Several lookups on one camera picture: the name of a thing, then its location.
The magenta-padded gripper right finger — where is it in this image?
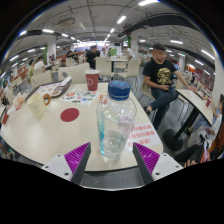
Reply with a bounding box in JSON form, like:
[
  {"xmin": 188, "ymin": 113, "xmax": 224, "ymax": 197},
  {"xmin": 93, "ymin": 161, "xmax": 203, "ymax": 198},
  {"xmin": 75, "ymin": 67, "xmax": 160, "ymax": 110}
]
[{"xmin": 131, "ymin": 142, "xmax": 183, "ymax": 186}]

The beige chair with oval hole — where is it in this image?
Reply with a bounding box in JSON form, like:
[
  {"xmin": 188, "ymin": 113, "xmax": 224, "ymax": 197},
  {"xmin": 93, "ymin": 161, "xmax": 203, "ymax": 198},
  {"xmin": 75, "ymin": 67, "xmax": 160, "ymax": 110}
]
[
  {"xmin": 30, "ymin": 69, "xmax": 54, "ymax": 93},
  {"xmin": 58, "ymin": 62, "xmax": 91, "ymax": 84}
]

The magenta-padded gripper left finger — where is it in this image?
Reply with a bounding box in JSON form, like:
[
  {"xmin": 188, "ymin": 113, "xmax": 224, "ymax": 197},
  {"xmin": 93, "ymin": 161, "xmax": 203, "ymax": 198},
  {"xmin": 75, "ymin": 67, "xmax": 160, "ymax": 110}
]
[{"xmin": 40, "ymin": 142, "xmax": 92, "ymax": 186}]

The group of beige chairs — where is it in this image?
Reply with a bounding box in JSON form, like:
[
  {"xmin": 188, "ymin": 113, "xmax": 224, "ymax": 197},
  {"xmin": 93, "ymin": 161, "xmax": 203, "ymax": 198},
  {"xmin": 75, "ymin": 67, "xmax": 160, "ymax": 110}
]
[{"xmin": 64, "ymin": 54, "xmax": 142, "ymax": 81}]

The red paper cup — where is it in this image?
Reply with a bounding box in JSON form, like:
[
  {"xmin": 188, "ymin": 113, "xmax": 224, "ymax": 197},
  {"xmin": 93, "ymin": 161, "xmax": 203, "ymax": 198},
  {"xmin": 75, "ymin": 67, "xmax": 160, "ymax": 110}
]
[{"xmin": 84, "ymin": 69, "xmax": 101, "ymax": 92}]

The ceiling air conditioner unit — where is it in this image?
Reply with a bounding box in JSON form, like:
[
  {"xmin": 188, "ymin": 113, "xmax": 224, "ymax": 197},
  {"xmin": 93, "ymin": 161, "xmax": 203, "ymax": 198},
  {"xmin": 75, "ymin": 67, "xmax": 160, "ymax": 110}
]
[{"xmin": 56, "ymin": 17, "xmax": 76, "ymax": 28}]

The flat round red coaster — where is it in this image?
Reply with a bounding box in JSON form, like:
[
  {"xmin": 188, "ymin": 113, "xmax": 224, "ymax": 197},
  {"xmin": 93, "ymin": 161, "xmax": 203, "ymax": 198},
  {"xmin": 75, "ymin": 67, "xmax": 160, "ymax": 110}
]
[{"xmin": 60, "ymin": 107, "xmax": 80, "ymax": 123}]

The colourful sticker leaflet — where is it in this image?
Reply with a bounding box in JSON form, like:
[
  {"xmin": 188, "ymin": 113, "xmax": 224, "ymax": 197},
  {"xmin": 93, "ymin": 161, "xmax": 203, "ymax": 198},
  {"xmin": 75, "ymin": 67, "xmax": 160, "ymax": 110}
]
[{"xmin": 59, "ymin": 88, "xmax": 100, "ymax": 107}]

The white crumpled napkin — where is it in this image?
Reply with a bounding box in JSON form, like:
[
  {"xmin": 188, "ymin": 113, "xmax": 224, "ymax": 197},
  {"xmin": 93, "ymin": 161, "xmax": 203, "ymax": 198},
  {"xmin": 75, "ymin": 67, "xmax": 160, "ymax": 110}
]
[{"xmin": 58, "ymin": 75, "xmax": 73, "ymax": 88}]

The neighbouring beige table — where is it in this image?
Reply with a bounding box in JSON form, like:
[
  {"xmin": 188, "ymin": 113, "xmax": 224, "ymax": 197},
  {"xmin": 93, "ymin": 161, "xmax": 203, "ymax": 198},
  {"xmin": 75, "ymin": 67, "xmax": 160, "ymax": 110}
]
[{"xmin": 171, "ymin": 88, "xmax": 214, "ymax": 152}]

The group of ceiling lights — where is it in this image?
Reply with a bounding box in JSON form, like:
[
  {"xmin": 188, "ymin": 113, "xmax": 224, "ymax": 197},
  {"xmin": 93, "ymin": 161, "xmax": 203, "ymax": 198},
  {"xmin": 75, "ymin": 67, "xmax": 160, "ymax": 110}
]
[{"xmin": 0, "ymin": 0, "xmax": 218, "ymax": 78}]

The clear bag of fries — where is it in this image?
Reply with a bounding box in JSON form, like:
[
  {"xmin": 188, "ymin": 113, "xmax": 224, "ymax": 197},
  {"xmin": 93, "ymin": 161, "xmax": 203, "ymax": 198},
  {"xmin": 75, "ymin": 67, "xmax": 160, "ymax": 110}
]
[{"xmin": 13, "ymin": 91, "xmax": 28, "ymax": 108}]

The person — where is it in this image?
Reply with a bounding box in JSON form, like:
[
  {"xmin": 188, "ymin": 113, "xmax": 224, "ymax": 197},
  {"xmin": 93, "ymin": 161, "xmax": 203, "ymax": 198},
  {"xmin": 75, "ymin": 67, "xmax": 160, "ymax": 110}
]
[
  {"xmin": 33, "ymin": 56, "xmax": 48, "ymax": 72},
  {"xmin": 84, "ymin": 45, "xmax": 101, "ymax": 70},
  {"xmin": 26, "ymin": 59, "xmax": 36, "ymax": 83},
  {"xmin": 173, "ymin": 126, "xmax": 224, "ymax": 168},
  {"xmin": 186, "ymin": 94, "xmax": 224, "ymax": 134},
  {"xmin": 142, "ymin": 43, "xmax": 198, "ymax": 131}
]

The clear blue-capped water bottle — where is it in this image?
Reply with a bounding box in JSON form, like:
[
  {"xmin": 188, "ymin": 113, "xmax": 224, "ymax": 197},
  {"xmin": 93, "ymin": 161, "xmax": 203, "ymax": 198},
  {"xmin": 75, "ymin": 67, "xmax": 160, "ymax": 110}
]
[{"xmin": 96, "ymin": 80, "xmax": 138, "ymax": 164}]

